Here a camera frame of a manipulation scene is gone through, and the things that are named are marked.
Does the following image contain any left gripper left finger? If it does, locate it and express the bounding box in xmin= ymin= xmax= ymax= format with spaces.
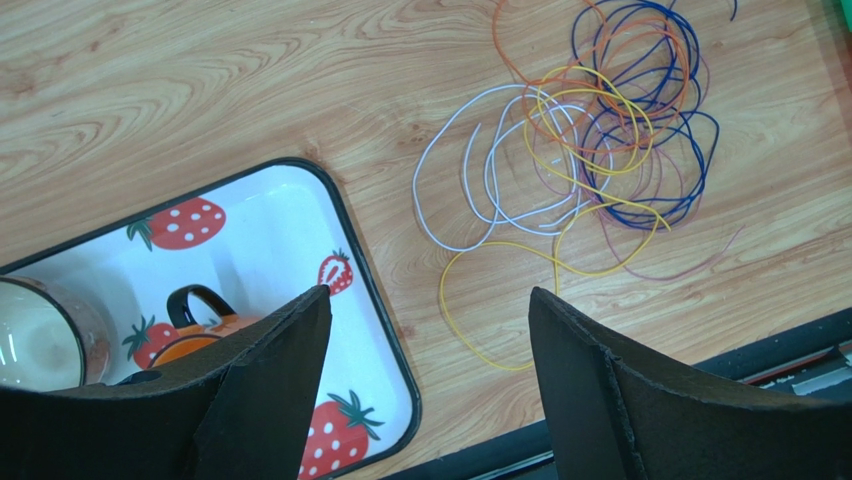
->
xmin=1 ymin=285 xmax=332 ymax=479

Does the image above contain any strawberry pattern tray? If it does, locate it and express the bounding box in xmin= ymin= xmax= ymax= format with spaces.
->
xmin=1 ymin=158 xmax=422 ymax=479

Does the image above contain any orange glass mug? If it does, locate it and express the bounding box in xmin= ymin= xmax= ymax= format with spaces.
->
xmin=146 ymin=284 xmax=260 ymax=369

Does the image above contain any orange cable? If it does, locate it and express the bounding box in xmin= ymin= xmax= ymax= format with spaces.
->
xmin=492 ymin=0 xmax=694 ymax=156

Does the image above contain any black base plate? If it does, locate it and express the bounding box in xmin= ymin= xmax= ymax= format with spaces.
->
xmin=389 ymin=308 xmax=851 ymax=479

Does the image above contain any near green plastic bin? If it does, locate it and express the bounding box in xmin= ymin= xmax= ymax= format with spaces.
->
xmin=838 ymin=0 xmax=852 ymax=30

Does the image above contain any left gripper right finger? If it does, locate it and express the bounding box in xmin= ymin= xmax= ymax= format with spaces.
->
xmin=528 ymin=287 xmax=851 ymax=479

